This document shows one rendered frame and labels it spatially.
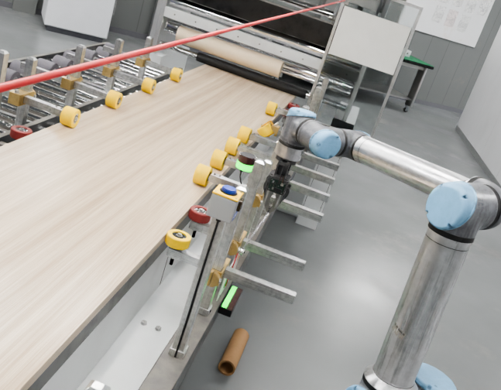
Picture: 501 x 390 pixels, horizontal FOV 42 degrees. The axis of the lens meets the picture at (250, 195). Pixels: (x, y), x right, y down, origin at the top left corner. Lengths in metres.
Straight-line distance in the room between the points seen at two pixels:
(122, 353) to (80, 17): 7.26
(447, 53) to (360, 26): 8.16
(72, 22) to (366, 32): 5.16
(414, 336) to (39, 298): 0.93
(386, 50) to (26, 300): 3.43
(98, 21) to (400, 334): 7.69
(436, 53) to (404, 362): 10.98
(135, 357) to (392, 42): 3.16
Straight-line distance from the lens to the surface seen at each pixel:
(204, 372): 3.08
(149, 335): 2.12
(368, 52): 4.61
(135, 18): 10.11
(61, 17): 8.96
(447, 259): 1.65
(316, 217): 2.51
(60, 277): 1.76
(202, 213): 2.31
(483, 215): 1.65
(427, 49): 12.39
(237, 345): 3.18
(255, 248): 2.32
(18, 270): 1.76
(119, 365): 1.97
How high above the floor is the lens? 1.82
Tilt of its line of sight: 21 degrees down
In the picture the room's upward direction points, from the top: 18 degrees clockwise
